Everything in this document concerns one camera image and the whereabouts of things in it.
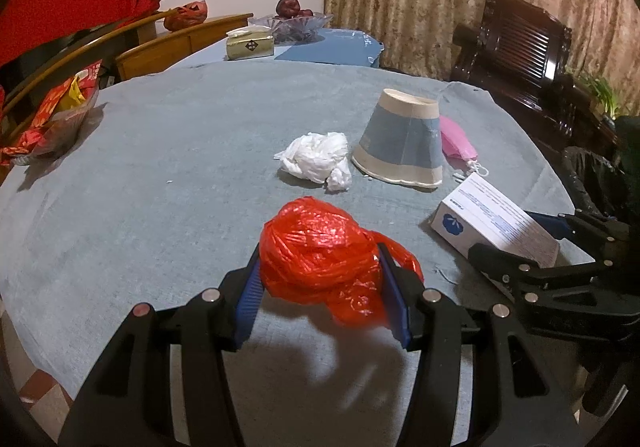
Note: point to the white tissue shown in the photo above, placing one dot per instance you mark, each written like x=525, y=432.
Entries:
x=315, y=157

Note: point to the red bag on cabinet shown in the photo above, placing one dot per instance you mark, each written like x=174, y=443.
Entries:
x=186, y=16

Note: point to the red plastic bag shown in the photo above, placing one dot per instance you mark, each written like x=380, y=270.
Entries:
x=315, y=252

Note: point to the black television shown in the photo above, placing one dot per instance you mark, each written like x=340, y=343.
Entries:
x=55, y=47

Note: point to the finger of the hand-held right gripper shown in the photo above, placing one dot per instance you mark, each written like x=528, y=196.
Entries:
x=547, y=226
x=495, y=259

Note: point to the blue coffee table cloth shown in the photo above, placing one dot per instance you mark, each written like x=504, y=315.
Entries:
x=330, y=49

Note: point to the dark wooden armchair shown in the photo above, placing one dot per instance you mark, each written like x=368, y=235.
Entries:
x=520, y=57

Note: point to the green potted plant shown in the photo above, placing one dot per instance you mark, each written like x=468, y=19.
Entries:
x=602, y=94

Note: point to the white carton box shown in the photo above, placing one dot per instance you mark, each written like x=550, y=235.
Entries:
x=492, y=222

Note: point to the pink face mask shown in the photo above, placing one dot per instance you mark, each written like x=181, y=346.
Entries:
x=456, y=142

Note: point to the red apples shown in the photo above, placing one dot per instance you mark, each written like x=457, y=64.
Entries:
x=290, y=8

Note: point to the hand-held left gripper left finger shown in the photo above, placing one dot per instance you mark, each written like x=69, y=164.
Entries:
x=250, y=294

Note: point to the glass fruit bowl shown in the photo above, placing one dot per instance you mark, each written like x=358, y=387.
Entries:
x=300, y=29

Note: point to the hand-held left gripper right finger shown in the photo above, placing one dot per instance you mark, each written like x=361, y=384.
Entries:
x=395, y=299

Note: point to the gold tissue box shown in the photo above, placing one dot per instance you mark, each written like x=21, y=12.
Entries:
x=250, y=46

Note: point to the wooden tv cabinet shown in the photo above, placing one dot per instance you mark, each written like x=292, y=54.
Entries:
x=165, y=49

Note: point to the glass bowl of red snack packets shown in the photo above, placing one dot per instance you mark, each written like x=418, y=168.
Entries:
x=47, y=122

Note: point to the blue and beige paper cup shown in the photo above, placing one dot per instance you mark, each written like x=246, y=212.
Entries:
x=400, y=142

